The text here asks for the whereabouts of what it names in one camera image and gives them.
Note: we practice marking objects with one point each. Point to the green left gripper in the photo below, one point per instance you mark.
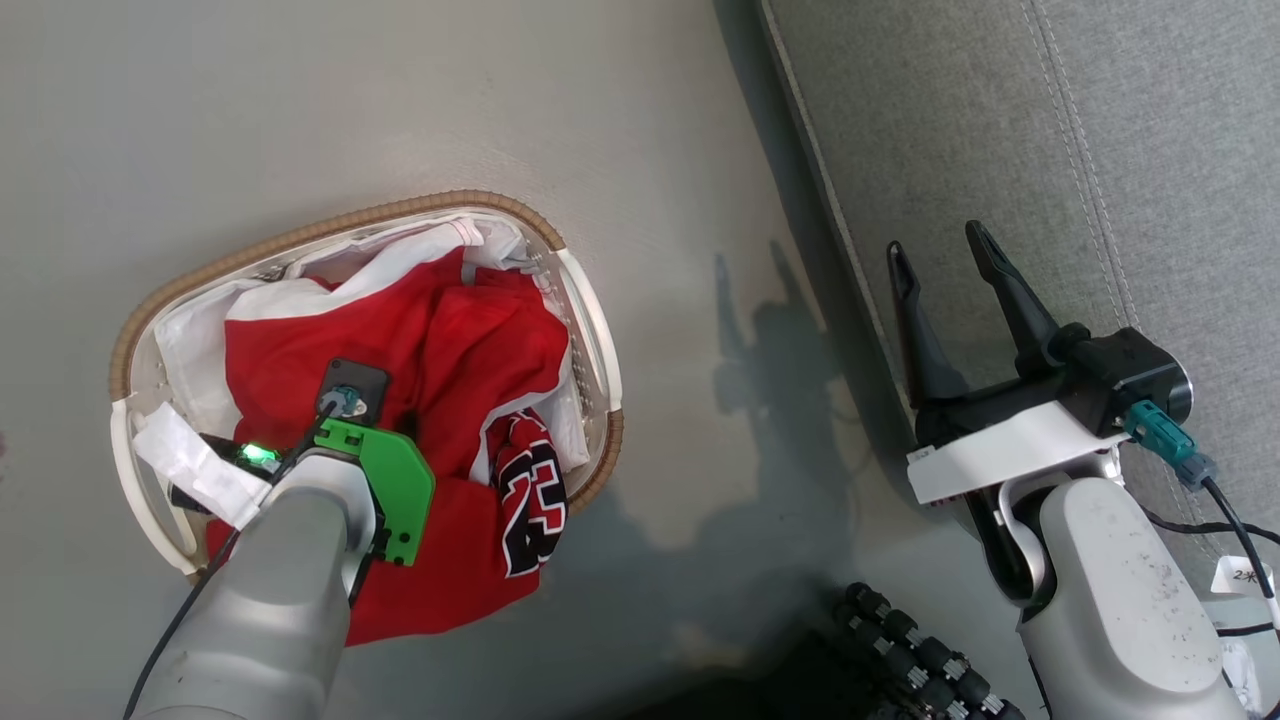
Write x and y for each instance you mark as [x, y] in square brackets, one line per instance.
[395, 480]

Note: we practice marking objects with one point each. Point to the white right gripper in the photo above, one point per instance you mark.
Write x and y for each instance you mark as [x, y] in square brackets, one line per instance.
[1010, 445]

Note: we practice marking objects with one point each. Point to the red basketball jersey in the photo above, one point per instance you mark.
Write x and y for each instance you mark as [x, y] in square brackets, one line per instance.
[480, 340]

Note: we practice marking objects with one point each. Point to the white garment red trim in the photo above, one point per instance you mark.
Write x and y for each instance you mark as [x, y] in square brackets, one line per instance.
[290, 295]

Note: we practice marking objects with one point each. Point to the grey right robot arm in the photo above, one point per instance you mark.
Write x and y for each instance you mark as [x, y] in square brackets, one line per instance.
[1120, 600]

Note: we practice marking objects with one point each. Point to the white basket brown woven rim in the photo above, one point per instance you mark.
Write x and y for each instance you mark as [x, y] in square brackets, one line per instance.
[592, 320]

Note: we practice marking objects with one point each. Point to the grey fabric sofa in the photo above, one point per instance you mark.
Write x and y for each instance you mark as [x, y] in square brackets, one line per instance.
[1000, 120]

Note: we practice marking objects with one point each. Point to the white tape tag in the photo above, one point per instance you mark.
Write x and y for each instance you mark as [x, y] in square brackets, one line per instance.
[190, 460]

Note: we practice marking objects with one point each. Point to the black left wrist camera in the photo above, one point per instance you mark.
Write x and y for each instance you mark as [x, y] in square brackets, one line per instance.
[368, 380]

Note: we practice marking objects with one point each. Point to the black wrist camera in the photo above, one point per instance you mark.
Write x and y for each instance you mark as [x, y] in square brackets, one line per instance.
[368, 380]
[1130, 370]

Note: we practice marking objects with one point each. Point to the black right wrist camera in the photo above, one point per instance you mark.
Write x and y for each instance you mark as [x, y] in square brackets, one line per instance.
[1130, 370]

